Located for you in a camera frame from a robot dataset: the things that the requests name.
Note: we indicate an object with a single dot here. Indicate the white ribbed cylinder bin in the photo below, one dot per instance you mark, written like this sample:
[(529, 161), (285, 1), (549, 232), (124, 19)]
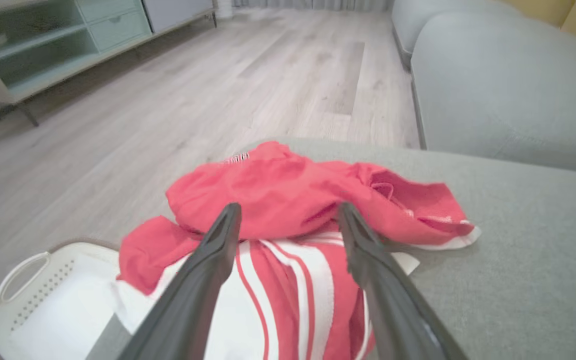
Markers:
[(224, 7)]

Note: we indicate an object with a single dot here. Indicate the red jersey with white sleeves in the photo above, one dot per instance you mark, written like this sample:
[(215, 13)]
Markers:
[(288, 300)]

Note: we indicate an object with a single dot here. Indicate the grey sofa seat cushion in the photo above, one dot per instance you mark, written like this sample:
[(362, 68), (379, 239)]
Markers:
[(433, 20), (508, 85)]

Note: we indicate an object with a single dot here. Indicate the white plastic laundry basket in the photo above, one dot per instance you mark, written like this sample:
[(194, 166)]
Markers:
[(53, 310)]

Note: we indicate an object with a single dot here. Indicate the low green grey media cabinet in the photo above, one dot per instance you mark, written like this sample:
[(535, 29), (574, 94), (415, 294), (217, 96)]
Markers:
[(43, 55)]

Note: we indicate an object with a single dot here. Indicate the grey pleated curtain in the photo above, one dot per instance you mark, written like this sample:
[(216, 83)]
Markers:
[(313, 4)]

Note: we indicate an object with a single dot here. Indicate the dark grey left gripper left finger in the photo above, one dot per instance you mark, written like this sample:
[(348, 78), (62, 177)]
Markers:
[(198, 290)]

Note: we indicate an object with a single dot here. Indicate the plain red shirt white hem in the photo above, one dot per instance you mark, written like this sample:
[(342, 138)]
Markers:
[(278, 190)]

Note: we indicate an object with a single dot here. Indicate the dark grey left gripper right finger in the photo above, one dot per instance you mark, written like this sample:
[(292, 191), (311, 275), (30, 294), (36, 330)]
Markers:
[(388, 300)]

